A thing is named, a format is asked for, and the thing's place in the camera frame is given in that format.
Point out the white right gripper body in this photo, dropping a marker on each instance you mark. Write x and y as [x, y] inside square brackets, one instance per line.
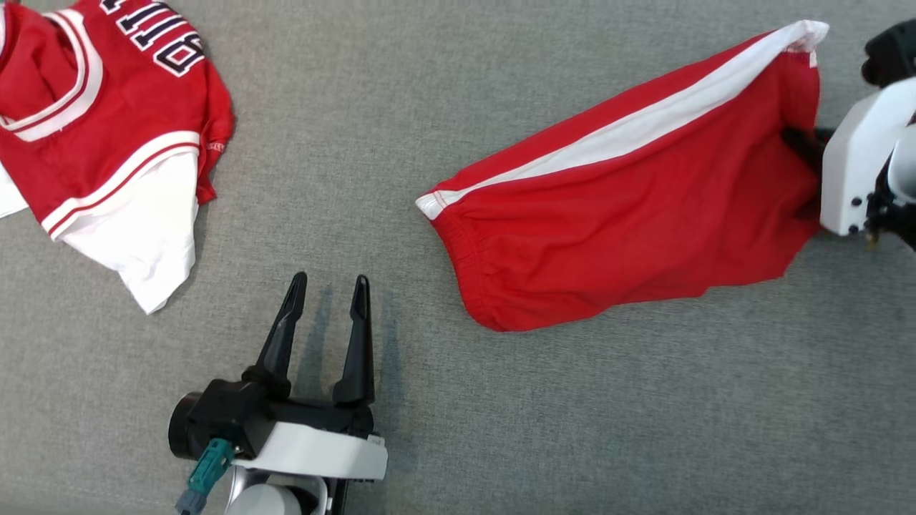
[855, 164]

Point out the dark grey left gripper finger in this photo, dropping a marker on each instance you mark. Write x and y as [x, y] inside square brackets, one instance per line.
[360, 343]
[283, 343]

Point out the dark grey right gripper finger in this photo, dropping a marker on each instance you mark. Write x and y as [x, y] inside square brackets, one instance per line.
[805, 143]

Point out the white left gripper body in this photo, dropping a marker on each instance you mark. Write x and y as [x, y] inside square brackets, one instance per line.
[322, 450]

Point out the red shorts with white stripe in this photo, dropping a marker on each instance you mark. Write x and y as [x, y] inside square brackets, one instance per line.
[630, 207]

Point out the red white basketball jersey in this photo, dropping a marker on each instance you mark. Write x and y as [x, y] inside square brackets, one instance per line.
[129, 121]

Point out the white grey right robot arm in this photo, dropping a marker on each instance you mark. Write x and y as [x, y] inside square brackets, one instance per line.
[903, 172]

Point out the teal left camera connector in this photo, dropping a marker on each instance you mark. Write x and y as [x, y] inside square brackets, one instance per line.
[207, 472]

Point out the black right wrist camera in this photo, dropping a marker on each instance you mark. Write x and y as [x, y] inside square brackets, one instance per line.
[894, 54]

